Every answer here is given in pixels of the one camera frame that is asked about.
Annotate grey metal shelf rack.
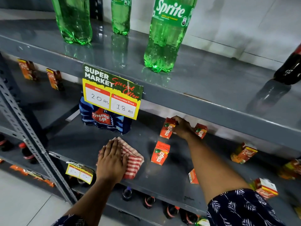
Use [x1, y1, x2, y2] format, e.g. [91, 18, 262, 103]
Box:
[0, 8, 301, 226]

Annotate orange shelf edge label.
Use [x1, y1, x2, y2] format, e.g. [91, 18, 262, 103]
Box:
[9, 165, 55, 188]

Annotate orange mango drink carton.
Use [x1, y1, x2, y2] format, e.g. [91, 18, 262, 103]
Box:
[151, 141, 171, 166]
[188, 169, 199, 184]
[194, 123, 208, 139]
[160, 118, 178, 140]

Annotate person's left hand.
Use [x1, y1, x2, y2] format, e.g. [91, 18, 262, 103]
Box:
[96, 138, 129, 184]

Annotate small yellow price tag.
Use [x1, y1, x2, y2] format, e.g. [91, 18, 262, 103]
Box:
[65, 162, 94, 185]

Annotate red white juice carton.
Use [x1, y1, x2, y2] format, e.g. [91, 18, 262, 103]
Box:
[250, 178, 279, 199]

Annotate red white checked cloth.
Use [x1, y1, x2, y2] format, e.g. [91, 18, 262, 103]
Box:
[96, 137, 144, 180]

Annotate large green soda bottle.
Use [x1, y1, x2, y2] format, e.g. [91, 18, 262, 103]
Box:
[50, 0, 93, 45]
[144, 0, 198, 73]

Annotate dark metal rack post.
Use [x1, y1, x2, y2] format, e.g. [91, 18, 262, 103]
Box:
[89, 0, 103, 21]

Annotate person's left forearm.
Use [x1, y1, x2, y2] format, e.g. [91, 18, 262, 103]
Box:
[63, 179, 123, 226]

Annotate person's right hand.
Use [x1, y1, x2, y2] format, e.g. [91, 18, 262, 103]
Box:
[172, 116, 195, 140]

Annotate navy leaf-print right sleeve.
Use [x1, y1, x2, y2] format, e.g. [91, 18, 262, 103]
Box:
[207, 189, 286, 226]

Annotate green yellow packet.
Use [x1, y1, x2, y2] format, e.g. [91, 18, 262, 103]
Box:
[195, 217, 211, 226]

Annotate brown orange juice carton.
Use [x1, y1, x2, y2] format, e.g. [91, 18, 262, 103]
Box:
[46, 68, 64, 91]
[277, 159, 301, 180]
[17, 59, 38, 81]
[231, 143, 258, 164]

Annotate large dark cola bottle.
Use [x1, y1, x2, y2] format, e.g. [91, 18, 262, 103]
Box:
[273, 43, 301, 85]

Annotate person's right forearm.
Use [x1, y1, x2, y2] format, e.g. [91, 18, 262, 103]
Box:
[185, 135, 250, 205]

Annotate blue cola multipack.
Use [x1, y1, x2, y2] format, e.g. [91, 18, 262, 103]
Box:
[79, 91, 132, 135]

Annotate small green soda bottle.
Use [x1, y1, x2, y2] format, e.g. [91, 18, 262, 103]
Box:
[111, 0, 132, 36]

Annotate navy leaf-print left sleeve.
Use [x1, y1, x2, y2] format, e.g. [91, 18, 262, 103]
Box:
[50, 214, 88, 226]

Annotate navy leaf-print sleeve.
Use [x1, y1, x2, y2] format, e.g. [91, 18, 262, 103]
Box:
[207, 189, 286, 226]
[50, 214, 88, 226]

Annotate green yellow price sign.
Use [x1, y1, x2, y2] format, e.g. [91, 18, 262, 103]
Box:
[82, 64, 143, 120]

